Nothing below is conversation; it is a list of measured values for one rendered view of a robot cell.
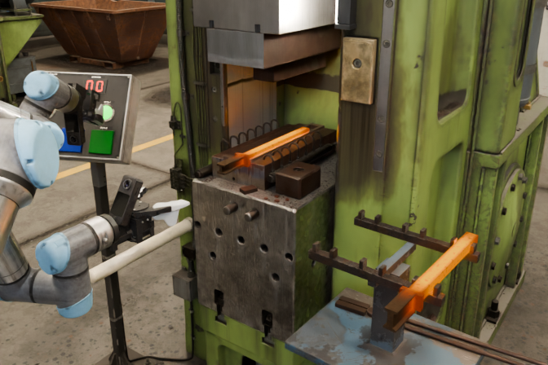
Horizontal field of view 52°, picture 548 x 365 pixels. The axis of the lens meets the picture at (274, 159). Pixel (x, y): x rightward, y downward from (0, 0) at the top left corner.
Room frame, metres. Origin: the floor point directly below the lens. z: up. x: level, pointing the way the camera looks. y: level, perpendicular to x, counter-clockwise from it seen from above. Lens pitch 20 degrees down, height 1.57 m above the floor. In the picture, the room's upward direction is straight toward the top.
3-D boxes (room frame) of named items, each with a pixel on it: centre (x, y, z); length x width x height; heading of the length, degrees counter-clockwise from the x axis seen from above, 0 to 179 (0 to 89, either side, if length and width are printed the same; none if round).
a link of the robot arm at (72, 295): (1.05, 0.45, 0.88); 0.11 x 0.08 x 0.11; 83
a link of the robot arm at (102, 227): (1.11, 0.39, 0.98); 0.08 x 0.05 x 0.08; 55
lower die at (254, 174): (1.73, -0.01, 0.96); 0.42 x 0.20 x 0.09; 145
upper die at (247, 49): (1.73, -0.01, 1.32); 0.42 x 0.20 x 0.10; 145
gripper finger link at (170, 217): (1.22, 0.25, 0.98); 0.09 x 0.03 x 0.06; 109
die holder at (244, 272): (1.70, -0.06, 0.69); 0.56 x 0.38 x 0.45; 145
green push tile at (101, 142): (1.67, 0.54, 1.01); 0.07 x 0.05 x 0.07; 80
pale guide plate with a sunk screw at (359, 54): (1.48, -0.22, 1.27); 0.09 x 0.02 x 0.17; 55
